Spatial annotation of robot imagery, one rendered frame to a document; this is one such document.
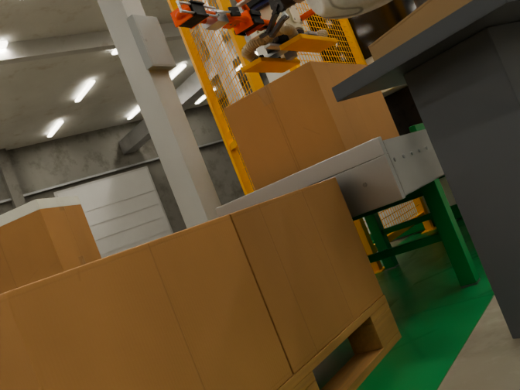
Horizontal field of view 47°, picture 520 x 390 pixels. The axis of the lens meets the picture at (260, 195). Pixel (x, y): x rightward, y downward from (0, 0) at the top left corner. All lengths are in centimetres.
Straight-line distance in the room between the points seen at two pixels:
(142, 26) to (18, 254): 135
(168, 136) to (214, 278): 202
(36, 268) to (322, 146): 170
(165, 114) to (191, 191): 43
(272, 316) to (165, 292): 33
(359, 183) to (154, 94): 162
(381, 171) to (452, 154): 43
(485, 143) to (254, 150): 100
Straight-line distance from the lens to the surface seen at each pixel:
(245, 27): 225
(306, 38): 231
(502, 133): 145
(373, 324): 182
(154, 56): 330
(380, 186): 193
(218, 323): 126
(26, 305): 99
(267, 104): 218
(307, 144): 211
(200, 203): 316
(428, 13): 143
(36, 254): 319
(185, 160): 319
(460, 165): 153
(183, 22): 197
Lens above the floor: 50
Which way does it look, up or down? 2 degrees up
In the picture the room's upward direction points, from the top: 22 degrees counter-clockwise
